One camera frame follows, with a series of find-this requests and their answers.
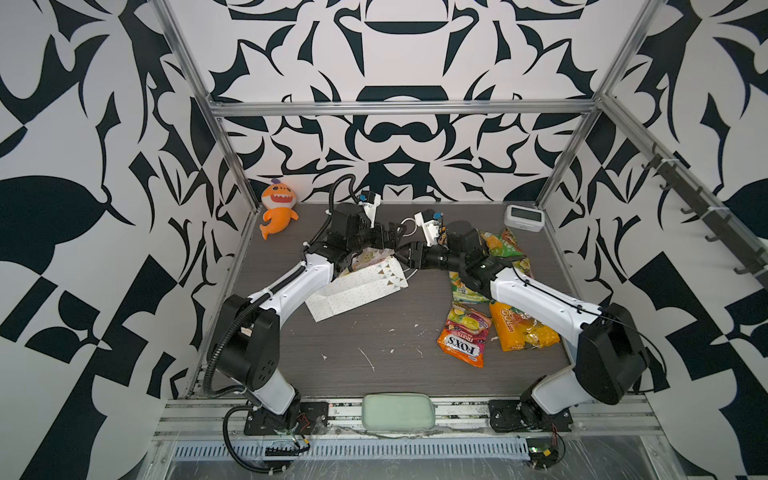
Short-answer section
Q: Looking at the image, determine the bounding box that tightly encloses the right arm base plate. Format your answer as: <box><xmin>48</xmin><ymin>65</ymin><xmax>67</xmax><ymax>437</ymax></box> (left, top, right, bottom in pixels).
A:
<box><xmin>488</xmin><ymin>399</ymin><xmax>573</xmax><ymax>433</ymax></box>

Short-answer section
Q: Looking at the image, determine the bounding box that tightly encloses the green pouch case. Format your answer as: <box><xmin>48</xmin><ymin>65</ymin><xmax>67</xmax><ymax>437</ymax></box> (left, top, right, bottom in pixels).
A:
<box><xmin>361</xmin><ymin>393</ymin><xmax>436</xmax><ymax>433</ymax></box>

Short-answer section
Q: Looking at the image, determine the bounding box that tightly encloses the patterned paper gift bag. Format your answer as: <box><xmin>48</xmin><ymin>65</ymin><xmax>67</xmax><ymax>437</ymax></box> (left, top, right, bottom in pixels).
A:
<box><xmin>297</xmin><ymin>212</ymin><xmax>408</xmax><ymax>322</ymax></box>

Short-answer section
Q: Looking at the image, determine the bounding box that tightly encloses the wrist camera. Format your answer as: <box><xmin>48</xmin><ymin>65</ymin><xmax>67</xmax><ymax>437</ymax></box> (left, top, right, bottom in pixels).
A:
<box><xmin>358</xmin><ymin>190</ymin><xmax>382</xmax><ymax>227</ymax></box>
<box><xmin>414</xmin><ymin>209</ymin><xmax>443</xmax><ymax>247</ymax></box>

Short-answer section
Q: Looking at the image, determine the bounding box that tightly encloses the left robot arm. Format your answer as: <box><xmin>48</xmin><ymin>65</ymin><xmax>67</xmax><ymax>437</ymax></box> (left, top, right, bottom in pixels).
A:
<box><xmin>202</xmin><ymin>174</ymin><xmax>399</xmax><ymax>475</ymax></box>

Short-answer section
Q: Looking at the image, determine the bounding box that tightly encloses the white digital clock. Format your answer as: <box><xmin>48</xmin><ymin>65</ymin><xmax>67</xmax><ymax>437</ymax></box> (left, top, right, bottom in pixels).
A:
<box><xmin>504</xmin><ymin>205</ymin><xmax>546</xmax><ymax>232</ymax></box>

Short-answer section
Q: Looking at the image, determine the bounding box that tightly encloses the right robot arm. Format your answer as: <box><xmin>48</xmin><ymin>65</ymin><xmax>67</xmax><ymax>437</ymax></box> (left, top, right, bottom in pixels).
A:
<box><xmin>395</xmin><ymin>221</ymin><xmax>655</xmax><ymax>429</ymax></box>

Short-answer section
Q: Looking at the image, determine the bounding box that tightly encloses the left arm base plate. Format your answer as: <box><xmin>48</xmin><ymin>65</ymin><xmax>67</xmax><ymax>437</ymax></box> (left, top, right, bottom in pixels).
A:
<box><xmin>244</xmin><ymin>400</ymin><xmax>329</xmax><ymax>436</ymax></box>

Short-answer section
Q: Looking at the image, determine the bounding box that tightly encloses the small green orange snack packet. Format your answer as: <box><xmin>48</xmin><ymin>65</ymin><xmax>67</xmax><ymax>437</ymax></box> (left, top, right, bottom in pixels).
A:
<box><xmin>479</xmin><ymin>229</ymin><xmax>524</xmax><ymax>258</ymax></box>

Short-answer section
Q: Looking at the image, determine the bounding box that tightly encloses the orange pink Fox's candy packet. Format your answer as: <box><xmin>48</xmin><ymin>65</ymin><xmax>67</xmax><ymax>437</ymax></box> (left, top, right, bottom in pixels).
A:
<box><xmin>513</xmin><ymin>257</ymin><xmax>534</xmax><ymax>278</ymax></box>

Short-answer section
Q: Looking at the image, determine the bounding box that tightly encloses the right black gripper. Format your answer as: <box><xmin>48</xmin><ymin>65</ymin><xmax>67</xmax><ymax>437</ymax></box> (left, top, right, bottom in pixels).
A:
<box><xmin>392</xmin><ymin>241</ymin><xmax>469</xmax><ymax>276</ymax></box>

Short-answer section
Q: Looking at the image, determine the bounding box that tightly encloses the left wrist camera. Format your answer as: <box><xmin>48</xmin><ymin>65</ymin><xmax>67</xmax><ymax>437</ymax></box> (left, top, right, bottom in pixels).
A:
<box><xmin>358</xmin><ymin>190</ymin><xmax>382</xmax><ymax>227</ymax></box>

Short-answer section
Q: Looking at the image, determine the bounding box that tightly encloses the orange shark plush toy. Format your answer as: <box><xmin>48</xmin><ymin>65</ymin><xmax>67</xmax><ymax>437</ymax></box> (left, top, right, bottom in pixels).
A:
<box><xmin>259</xmin><ymin>179</ymin><xmax>299</xmax><ymax>240</ymax></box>

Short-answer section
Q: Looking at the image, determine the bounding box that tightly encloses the white cable duct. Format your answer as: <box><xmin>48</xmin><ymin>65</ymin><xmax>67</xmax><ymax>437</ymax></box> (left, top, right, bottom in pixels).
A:
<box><xmin>173</xmin><ymin>436</ymin><xmax>532</xmax><ymax>462</ymax></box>

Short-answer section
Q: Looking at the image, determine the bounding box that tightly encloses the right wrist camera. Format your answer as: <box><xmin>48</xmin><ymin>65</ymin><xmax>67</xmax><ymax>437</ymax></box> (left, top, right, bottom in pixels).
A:
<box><xmin>414</xmin><ymin>209</ymin><xmax>443</xmax><ymax>247</ymax></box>

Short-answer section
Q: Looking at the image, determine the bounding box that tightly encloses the green Fox's candy packet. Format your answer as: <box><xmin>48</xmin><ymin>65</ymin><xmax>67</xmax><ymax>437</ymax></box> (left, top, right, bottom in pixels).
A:
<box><xmin>449</xmin><ymin>271</ymin><xmax>491</xmax><ymax>304</ymax></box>

